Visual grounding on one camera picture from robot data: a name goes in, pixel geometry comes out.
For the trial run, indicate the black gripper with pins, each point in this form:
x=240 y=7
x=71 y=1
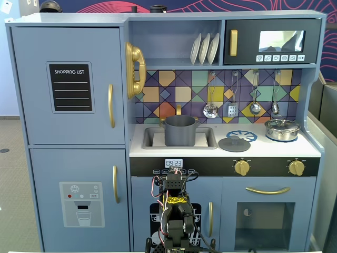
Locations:
x=175 y=170

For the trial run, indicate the gray pot lid with knob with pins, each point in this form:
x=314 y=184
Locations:
x=229 y=146

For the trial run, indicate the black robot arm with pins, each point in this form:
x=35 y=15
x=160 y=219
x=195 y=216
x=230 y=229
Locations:
x=176 y=226

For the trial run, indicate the shiny steel pot lid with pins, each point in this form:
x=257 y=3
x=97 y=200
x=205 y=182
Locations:
x=281 y=124

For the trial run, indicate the digital clock display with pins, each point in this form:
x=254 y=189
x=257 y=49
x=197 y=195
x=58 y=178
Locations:
x=173 y=163

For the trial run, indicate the blue dishwasher door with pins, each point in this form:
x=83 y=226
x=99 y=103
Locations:
x=142 y=195

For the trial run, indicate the black control panel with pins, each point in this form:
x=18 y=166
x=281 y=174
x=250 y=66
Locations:
x=210 y=166

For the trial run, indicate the black white dishwasher sticker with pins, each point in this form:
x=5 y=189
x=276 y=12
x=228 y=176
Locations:
x=154 y=224

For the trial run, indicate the gray plastic pot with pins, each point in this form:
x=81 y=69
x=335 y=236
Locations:
x=180 y=134

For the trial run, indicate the gray toy sink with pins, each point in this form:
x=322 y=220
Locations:
x=147 y=139

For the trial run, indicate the blue oven door with window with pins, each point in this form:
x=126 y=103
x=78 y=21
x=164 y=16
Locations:
x=229 y=200

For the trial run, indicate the gold stove knob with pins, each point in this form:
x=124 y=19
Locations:
x=242 y=167
x=296 y=167

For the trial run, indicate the gold toy faucet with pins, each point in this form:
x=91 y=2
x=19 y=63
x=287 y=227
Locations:
x=179 y=109

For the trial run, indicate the steel skimmer spoon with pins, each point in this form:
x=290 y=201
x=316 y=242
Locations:
x=210 y=110

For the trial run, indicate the colourful tiled backsplash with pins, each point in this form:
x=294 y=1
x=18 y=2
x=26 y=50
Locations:
x=184 y=92

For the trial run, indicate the steel slotted spatula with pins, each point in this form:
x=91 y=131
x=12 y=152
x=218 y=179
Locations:
x=232 y=110

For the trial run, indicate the gray water dispenser sticker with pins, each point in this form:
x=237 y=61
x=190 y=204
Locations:
x=81 y=218

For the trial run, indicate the steel ladle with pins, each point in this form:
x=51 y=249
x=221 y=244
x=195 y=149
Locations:
x=255 y=108

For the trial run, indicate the blue fridge door with dispenser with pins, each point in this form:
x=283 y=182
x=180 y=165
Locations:
x=52 y=168

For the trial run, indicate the small steel spoon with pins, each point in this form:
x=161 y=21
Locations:
x=275 y=108

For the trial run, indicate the white plate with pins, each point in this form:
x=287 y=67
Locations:
x=213 y=48
x=195 y=50
x=203 y=50

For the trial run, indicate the gold toy telephone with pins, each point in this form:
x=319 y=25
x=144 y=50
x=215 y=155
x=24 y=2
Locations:
x=135 y=52

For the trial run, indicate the black shopping list board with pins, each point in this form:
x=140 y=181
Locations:
x=70 y=89

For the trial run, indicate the black microwave door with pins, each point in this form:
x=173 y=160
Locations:
x=247 y=39

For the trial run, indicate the black floor disc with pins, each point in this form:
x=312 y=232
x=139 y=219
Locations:
x=4 y=150

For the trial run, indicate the wide black cylinder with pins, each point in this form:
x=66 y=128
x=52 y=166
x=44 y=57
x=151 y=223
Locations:
x=157 y=9

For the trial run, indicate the blue fridge door with chalkboard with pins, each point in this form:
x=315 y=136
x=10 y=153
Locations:
x=31 y=79

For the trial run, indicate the small black cylinder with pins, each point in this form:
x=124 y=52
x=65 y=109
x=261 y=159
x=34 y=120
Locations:
x=134 y=9

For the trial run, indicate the blue toy kitchen cabinet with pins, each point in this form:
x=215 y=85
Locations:
x=79 y=19

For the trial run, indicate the black helmet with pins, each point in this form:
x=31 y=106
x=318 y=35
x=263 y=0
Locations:
x=50 y=6

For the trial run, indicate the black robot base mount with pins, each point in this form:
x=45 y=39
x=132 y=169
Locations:
x=155 y=246

